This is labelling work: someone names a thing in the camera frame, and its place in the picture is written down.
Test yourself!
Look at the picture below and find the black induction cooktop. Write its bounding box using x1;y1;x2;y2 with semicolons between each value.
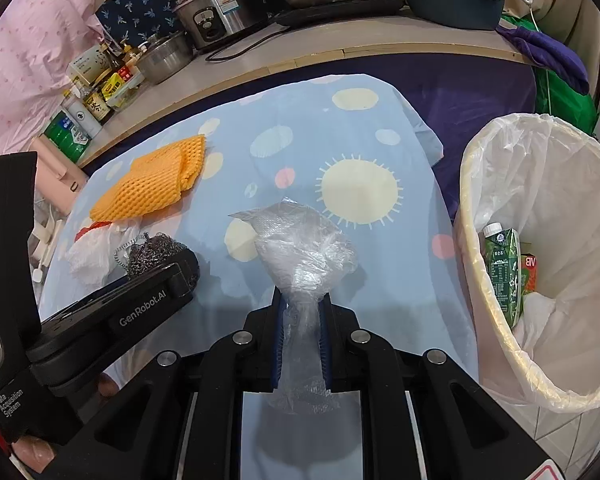
274;0;412;29

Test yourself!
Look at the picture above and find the dark glass bottle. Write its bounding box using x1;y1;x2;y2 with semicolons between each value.
104;35;127;69

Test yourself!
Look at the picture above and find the red small carton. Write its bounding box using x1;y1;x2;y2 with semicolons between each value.
519;253;539;295

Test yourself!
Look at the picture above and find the beige curtain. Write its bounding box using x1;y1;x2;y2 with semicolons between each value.
500;0;600;67

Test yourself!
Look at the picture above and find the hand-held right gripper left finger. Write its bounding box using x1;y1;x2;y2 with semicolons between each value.
65;291;287;480

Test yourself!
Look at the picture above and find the steel wool scrubber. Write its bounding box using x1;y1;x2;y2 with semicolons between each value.
112;232;195;279

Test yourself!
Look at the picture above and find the soy sauce bottle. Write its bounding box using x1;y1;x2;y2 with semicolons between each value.
81;87;114;124

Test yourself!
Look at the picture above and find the green milk carton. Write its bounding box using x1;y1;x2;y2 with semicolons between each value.
482;222;524;332

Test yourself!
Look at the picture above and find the green can pack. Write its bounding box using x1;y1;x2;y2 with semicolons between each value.
42;109;92;164

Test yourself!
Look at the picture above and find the yellow seasoning packet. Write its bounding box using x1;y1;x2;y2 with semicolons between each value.
102;72;132;107

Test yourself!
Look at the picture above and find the navy blue cloth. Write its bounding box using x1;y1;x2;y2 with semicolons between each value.
378;62;539;213

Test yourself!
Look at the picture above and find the white plastic bottle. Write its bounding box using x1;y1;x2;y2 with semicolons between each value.
61;99;104;139

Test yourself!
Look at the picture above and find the steel mixing bowl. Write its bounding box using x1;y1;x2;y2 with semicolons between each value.
135;30;196;86

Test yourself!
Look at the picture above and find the clear plastic container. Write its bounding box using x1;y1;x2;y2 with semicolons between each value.
107;75;146;112

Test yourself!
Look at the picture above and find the pink electric kettle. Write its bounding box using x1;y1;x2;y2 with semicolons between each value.
29;137;89;209

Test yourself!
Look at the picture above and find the orange foam net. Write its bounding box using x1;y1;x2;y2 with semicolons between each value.
88;133;207;224

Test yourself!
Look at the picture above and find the person's left hand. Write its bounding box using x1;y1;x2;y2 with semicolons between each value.
12;372;122;474

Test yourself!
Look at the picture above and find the steel rice cooker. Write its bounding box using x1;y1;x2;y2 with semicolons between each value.
168;0;282;52

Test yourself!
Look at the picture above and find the purple cloth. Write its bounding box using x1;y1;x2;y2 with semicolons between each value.
494;19;591;96

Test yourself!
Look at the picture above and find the pink dotted curtain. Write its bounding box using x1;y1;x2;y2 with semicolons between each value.
0;0;112;162

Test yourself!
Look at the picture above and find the trash bin with white liner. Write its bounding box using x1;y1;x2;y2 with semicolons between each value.
452;112;600;414

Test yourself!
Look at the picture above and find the white green carton box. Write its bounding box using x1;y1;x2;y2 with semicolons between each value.
69;42;112;82

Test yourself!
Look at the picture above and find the dark blue casserole dish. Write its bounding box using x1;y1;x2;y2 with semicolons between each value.
401;0;509;31

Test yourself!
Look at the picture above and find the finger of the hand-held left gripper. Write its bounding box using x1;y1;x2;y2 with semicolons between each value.
166;248;202;304

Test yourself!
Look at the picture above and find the black power cord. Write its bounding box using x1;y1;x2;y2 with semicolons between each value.
204;24;287;64

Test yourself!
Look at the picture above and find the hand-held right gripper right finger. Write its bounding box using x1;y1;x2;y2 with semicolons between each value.
317;294;565;480

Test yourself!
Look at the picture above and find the light blue printed tablecloth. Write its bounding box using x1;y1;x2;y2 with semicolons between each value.
30;74;482;480

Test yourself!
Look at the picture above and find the white tissue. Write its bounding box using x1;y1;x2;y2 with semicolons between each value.
64;222;144;289

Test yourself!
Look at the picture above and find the green plastic bag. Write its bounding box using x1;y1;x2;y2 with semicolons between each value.
500;12;599;137

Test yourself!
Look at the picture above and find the clear plastic bag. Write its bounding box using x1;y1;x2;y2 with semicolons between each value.
228;199;359;414

